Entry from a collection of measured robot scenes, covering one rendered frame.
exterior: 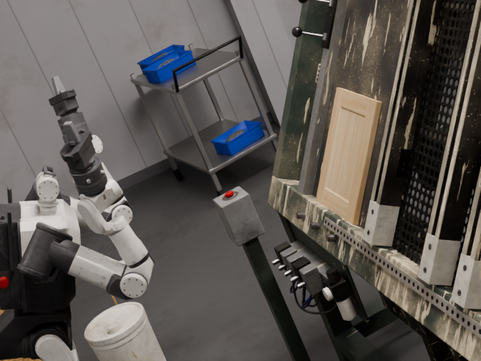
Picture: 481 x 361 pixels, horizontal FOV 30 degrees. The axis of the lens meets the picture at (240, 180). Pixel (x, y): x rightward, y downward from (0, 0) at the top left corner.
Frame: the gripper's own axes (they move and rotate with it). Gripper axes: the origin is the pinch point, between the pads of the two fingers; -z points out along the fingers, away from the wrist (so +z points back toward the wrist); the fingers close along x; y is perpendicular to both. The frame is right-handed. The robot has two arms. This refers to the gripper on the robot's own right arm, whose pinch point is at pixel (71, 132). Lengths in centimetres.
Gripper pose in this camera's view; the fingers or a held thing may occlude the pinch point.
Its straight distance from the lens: 241.2
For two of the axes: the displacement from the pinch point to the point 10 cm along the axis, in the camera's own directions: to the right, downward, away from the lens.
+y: 9.5, -0.3, -3.2
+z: 2.2, 7.9, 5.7
